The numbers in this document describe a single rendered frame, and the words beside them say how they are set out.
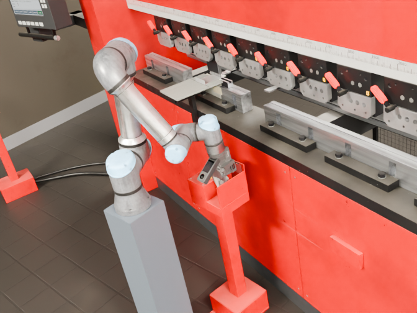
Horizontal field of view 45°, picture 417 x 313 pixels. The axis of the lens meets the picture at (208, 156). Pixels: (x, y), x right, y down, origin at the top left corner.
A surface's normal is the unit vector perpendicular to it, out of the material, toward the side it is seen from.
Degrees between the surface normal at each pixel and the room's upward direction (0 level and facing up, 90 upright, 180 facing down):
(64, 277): 0
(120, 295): 0
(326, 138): 90
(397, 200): 0
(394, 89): 90
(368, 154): 90
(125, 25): 90
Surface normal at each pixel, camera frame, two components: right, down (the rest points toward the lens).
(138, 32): 0.53, 0.33
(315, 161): -0.17, -0.86
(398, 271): -0.83, 0.39
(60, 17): 0.75, 0.21
